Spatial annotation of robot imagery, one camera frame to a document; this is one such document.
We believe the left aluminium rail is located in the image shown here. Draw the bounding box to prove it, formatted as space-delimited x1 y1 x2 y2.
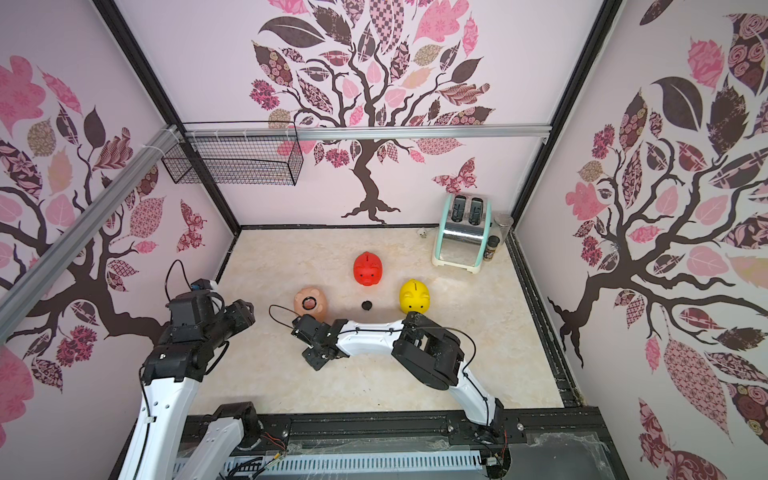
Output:
1 125 180 342

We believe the white slotted cable duct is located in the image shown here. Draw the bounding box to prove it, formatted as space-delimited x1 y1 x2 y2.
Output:
173 451 484 480

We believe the yellow piggy bank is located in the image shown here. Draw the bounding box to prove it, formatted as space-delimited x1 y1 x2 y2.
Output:
399 279 431 314

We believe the back aluminium rail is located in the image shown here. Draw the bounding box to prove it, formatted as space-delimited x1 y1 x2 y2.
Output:
184 124 552 141

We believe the black base frame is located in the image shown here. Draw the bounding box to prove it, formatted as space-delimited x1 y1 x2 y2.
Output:
112 407 627 479

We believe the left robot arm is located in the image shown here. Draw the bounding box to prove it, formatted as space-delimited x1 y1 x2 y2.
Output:
118 294 264 479

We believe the aluminium rail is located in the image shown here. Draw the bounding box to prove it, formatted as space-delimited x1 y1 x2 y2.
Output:
1 125 180 342
184 124 552 141

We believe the black wire basket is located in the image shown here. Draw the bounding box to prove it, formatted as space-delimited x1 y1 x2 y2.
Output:
162 120 304 186

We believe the peach piggy bank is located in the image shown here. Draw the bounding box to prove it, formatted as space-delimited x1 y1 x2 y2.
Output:
293 286 329 322

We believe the mint chrome toaster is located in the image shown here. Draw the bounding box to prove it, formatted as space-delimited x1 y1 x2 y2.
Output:
431 193 492 274

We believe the glass jar behind toaster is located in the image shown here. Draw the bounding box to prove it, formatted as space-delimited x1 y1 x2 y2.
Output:
483 212 514 262

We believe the red piggy bank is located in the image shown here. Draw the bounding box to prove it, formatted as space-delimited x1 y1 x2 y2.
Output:
353 251 383 287

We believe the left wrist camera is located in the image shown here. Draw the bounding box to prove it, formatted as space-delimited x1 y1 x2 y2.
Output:
167 279 224 343

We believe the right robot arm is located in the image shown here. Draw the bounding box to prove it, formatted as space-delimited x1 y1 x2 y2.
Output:
292 312 504 441

